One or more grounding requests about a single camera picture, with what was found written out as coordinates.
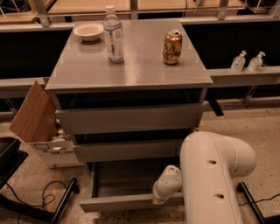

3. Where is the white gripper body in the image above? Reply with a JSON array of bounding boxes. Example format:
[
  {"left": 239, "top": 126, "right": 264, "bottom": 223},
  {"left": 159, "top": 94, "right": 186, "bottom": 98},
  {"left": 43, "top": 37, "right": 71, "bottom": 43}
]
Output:
[{"left": 152, "top": 165, "right": 182, "bottom": 205}]

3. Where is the grey bottom drawer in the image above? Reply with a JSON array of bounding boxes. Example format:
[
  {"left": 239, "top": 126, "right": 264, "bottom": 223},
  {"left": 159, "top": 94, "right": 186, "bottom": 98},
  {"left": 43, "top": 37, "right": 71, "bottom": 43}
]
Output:
[{"left": 80, "top": 157, "right": 184, "bottom": 213}]

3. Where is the grey drawer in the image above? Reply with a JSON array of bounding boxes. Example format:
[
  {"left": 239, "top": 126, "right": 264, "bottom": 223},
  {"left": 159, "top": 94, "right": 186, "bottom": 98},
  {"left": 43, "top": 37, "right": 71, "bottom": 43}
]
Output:
[
  {"left": 56, "top": 103, "right": 203, "bottom": 134},
  {"left": 73, "top": 139, "right": 183, "bottom": 163},
  {"left": 80, "top": 157, "right": 184, "bottom": 213}
]

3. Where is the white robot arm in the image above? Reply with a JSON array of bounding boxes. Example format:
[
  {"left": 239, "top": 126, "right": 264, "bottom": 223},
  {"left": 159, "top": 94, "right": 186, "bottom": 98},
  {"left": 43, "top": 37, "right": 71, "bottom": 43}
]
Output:
[{"left": 152, "top": 131, "right": 256, "bottom": 224}]

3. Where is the grey top drawer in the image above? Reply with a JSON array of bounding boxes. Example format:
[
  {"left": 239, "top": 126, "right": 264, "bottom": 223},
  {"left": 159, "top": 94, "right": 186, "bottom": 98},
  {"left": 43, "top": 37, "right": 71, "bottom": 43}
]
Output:
[{"left": 56, "top": 103, "right": 203, "bottom": 134}]

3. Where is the grey middle drawer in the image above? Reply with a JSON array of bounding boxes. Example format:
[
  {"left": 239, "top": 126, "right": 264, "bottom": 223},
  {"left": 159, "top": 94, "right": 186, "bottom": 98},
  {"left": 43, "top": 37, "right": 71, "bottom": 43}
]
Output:
[{"left": 73, "top": 139, "right": 183, "bottom": 163}]

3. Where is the grey drawer cabinet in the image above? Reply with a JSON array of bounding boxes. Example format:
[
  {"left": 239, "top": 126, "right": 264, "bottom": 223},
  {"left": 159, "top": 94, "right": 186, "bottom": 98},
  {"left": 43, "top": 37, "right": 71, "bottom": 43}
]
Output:
[{"left": 45, "top": 18, "right": 214, "bottom": 182}]

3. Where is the open cardboard box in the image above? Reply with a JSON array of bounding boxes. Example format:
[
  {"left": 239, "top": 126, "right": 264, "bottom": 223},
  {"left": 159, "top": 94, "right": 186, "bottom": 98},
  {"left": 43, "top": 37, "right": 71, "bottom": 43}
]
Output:
[{"left": 10, "top": 80, "right": 81, "bottom": 168}]

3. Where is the black stand leg right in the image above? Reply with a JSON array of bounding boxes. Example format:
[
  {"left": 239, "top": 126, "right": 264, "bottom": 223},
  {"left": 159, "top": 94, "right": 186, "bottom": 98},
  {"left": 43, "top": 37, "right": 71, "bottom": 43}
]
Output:
[{"left": 236, "top": 182, "right": 280, "bottom": 224}]

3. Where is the left sanitizer pump bottle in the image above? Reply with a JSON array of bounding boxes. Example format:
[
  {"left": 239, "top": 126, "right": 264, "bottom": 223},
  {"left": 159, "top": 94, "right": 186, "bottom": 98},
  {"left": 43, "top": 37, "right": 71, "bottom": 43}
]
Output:
[{"left": 231, "top": 51, "right": 247, "bottom": 72}]

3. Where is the sanitizer pump bottle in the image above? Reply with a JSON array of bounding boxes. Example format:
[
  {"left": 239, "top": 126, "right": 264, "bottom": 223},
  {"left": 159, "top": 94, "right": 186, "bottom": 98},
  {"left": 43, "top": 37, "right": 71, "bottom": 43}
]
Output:
[
  {"left": 231, "top": 51, "right": 247, "bottom": 72},
  {"left": 248, "top": 52, "right": 265, "bottom": 73}
]

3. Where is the gold drink can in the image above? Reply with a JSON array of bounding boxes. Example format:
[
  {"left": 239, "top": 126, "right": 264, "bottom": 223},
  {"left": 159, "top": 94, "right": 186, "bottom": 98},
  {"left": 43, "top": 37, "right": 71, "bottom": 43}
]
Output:
[{"left": 163, "top": 30, "right": 182, "bottom": 65}]

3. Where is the right sanitizer pump bottle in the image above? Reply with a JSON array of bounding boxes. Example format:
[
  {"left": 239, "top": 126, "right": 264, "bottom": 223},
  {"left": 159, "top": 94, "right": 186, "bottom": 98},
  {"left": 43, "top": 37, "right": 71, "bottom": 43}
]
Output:
[{"left": 248, "top": 52, "right": 265, "bottom": 73}]

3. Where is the black stand left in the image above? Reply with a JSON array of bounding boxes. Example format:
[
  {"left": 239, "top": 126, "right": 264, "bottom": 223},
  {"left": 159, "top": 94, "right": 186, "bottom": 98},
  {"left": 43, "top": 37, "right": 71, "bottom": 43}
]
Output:
[{"left": 0, "top": 136, "right": 81, "bottom": 224}]

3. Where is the clear plastic water bottle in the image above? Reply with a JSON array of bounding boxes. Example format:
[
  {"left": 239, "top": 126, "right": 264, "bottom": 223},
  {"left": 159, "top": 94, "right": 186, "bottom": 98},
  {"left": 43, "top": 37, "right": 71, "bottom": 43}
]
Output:
[{"left": 103, "top": 5, "right": 124, "bottom": 63}]

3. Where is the white paper bowl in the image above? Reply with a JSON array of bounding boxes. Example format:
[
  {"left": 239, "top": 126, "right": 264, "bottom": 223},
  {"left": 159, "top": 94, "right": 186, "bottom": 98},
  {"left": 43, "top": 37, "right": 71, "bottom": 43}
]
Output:
[{"left": 73, "top": 23, "right": 103, "bottom": 41}]

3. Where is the black adapter cable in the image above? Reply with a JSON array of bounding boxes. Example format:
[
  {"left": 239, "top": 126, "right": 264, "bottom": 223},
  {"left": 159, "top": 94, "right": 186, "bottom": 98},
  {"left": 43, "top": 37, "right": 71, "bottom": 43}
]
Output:
[{"left": 239, "top": 192, "right": 280, "bottom": 207}]

